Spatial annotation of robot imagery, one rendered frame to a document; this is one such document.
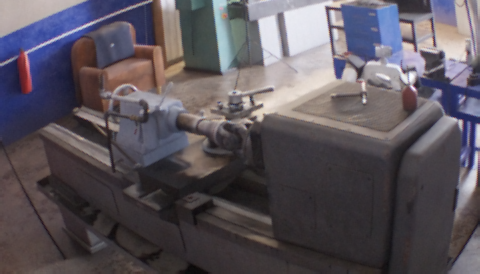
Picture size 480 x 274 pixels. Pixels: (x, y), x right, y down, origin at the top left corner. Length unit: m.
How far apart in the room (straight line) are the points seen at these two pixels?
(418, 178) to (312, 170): 0.43
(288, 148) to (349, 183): 0.27
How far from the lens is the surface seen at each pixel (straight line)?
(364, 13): 4.42
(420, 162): 1.90
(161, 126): 2.94
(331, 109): 2.16
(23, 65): 6.54
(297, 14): 7.77
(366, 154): 1.91
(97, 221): 3.64
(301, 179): 2.14
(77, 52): 6.82
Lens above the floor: 2.11
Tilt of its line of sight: 21 degrees down
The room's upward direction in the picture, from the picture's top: 7 degrees counter-clockwise
